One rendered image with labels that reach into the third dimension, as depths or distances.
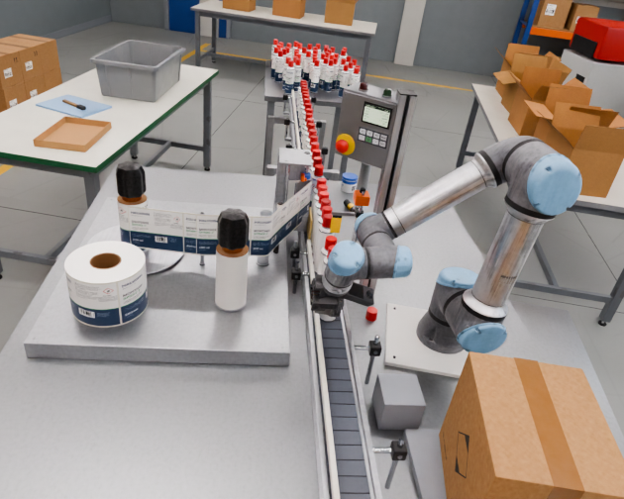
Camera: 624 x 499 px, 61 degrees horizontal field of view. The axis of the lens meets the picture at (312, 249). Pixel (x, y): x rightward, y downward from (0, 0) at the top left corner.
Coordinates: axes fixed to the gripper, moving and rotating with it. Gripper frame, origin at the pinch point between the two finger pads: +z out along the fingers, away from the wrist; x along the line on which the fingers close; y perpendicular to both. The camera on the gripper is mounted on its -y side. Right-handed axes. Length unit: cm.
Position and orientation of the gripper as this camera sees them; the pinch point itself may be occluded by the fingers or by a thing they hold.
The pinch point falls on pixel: (332, 310)
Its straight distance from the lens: 148.2
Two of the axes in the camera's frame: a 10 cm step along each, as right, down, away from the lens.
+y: -9.9, -0.6, -1.1
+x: 0.0, 8.9, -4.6
